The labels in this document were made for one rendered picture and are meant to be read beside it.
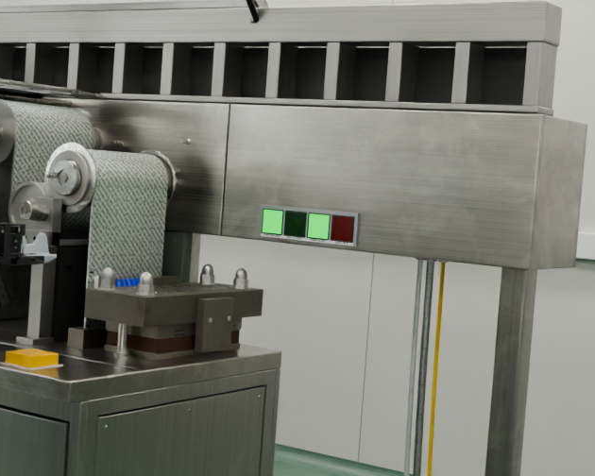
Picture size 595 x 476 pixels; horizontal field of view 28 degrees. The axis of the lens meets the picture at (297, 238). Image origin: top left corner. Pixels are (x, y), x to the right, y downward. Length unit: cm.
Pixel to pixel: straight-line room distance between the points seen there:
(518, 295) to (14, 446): 105
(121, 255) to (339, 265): 275
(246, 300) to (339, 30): 62
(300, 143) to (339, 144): 10
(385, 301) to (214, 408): 272
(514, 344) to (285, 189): 59
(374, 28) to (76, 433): 102
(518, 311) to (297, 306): 295
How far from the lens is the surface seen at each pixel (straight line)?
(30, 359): 224
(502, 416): 253
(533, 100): 233
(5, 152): 269
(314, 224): 253
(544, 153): 233
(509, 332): 251
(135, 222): 260
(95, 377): 218
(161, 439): 236
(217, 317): 250
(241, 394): 254
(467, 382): 498
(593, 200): 474
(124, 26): 291
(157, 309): 237
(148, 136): 282
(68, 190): 250
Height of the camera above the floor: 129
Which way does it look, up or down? 3 degrees down
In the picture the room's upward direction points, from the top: 4 degrees clockwise
